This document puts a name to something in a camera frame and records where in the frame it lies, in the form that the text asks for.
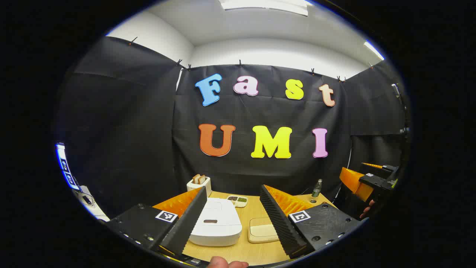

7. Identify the computer monitor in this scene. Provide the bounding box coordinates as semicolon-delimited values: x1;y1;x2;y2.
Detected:
56;143;80;191

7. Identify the ceiling light panel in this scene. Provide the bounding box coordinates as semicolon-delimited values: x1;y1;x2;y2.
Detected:
219;0;310;16
364;40;385;61

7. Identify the white divided condiment tray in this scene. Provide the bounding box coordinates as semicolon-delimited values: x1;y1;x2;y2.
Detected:
227;195;248;208

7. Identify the white rice cooker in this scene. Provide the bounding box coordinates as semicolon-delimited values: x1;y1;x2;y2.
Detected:
189;197;243;247

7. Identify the clear rice container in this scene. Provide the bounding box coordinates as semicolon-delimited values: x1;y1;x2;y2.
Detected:
248;217;279;244

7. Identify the white toaster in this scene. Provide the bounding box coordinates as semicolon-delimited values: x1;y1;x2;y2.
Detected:
187;175;212;198

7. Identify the black backdrop cloth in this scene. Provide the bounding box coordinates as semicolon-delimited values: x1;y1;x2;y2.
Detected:
56;36;409;220

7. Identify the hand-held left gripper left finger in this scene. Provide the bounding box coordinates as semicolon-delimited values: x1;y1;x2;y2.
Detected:
106;186;208;257

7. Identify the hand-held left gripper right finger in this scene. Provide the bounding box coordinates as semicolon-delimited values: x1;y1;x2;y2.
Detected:
259;184;363;259

